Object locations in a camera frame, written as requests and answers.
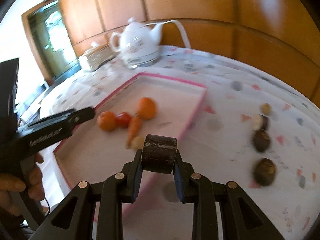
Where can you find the dark sugarcane piece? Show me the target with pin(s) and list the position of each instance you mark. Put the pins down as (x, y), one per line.
(260, 122)
(159, 154)

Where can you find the white ceramic electric kettle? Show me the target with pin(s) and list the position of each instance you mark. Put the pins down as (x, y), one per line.
(138, 43)

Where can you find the patterned white tablecloth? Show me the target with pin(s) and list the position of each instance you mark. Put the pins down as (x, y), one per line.
(218, 142)

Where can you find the orange mandarin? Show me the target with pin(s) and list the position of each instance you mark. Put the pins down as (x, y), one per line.
(107, 121)
(147, 109)

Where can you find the pink shallow tray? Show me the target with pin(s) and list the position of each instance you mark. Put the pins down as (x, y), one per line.
(92, 154)

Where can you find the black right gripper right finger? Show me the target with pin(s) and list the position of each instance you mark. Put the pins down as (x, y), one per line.
(226, 207)

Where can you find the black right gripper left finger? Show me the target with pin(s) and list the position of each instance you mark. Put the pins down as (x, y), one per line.
(94, 206)

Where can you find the small tan potato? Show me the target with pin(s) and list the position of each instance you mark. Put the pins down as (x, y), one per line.
(137, 143)

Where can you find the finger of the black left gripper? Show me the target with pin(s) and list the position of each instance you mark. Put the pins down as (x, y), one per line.
(68, 119)

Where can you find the woven tissue box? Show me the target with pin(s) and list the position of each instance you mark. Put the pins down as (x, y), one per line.
(96, 56)

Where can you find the red tomato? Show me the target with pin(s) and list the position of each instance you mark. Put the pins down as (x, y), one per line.
(123, 119)

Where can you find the small tan round fruit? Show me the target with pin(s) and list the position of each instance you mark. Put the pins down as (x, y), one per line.
(266, 109)

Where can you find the orange carrot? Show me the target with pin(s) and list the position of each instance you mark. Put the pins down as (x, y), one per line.
(133, 129)

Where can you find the wooden framed doorway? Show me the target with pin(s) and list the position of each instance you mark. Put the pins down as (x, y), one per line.
(49, 42)

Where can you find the person's left hand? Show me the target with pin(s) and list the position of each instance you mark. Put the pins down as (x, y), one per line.
(10, 183)

